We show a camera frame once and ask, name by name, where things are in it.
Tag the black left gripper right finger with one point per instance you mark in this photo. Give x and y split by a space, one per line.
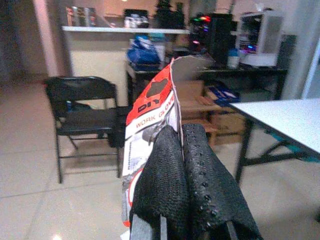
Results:
210 185

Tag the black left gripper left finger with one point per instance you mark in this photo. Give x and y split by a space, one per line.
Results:
162 180

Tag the red white work glove package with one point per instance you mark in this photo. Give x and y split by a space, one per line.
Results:
150 105

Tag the brown cardboard box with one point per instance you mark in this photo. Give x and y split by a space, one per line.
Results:
192 100

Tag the blue flat box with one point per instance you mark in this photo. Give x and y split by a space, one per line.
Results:
222 93

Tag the black folding chair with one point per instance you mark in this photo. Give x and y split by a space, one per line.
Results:
85 120

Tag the black desk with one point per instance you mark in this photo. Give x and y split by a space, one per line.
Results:
250 71

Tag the white jar with blue lid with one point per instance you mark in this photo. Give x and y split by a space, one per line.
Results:
233 61

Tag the blue bag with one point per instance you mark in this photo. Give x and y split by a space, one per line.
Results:
142 53

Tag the white counter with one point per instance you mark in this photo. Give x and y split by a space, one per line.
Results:
100 57

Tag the black computer tower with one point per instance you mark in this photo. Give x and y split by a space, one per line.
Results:
220 37

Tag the black tray of bottles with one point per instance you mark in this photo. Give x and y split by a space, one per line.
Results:
136 21

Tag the dark green plant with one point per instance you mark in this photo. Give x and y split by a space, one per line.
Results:
167 15

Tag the white computer case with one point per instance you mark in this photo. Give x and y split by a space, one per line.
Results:
270 27

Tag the row of metal cans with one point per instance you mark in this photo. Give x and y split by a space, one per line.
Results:
80 16

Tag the grey table with black frame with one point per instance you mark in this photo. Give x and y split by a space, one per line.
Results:
287 115

